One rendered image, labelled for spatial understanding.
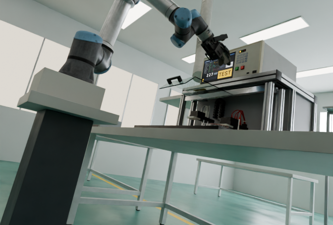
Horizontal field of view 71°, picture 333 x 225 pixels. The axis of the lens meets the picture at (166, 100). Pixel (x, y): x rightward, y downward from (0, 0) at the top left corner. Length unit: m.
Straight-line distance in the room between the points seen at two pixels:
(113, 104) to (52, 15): 2.43
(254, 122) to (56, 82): 1.00
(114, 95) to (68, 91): 5.13
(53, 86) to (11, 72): 4.68
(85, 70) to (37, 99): 0.25
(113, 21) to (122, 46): 5.18
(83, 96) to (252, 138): 0.62
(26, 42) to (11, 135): 1.91
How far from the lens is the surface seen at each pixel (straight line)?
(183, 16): 1.04
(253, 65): 1.35
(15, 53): 5.68
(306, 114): 1.48
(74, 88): 0.94
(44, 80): 0.92
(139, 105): 6.35
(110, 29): 1.22
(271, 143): 0.71
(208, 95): 1.43
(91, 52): 1.04
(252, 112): 1.40
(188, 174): 7.50
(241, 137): 0.76
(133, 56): 6.49
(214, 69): 1.53
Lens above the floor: 0.62
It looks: 14 degrees up
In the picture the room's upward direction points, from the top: 11 degrees clockwise
